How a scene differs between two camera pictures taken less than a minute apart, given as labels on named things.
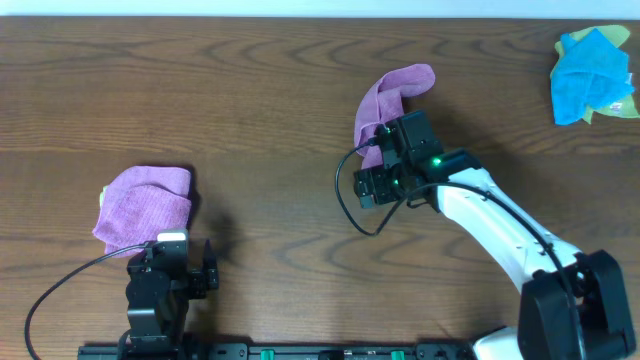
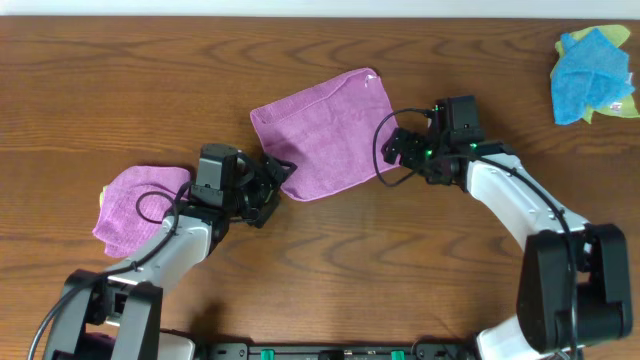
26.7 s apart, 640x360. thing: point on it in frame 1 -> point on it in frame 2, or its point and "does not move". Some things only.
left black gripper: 198,279 -> 273,189
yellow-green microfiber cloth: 624,107 does not move
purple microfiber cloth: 383,102 -> 326,133
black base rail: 174,351 does not move
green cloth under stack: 102,194 does not move
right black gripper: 379,191 -> 409,156
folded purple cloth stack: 140,204 does not move
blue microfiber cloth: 592,72 does not move
